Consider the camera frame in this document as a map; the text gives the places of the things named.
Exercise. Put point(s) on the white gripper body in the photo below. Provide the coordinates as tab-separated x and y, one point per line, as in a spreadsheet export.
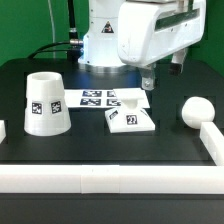
149	31

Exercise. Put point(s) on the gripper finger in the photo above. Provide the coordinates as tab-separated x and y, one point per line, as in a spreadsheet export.
148	77
177	62

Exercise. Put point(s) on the white lamp base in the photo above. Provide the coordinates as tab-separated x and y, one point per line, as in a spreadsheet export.
131	115

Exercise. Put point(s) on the white lamp bulb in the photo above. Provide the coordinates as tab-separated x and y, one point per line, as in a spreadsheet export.
197	110

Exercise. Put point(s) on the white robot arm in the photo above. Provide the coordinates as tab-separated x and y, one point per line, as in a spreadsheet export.
100	43

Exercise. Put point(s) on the white lamp shade cone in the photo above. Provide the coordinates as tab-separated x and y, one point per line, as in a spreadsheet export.
46	113

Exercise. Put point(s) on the white marker sheet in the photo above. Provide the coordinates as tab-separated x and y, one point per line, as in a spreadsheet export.
93	98

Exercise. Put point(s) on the black vertical cable connector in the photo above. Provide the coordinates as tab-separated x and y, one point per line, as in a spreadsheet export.
74	52

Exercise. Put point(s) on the white right wall rail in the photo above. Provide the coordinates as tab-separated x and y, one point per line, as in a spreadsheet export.
213	141

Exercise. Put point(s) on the white wall rail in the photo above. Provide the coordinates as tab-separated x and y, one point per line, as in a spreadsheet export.
115	179
213	141

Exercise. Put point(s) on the white front wall rail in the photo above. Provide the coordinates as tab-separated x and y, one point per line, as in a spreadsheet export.
115	179

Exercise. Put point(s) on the white left wall block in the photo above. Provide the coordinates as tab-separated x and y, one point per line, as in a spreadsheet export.
2	131

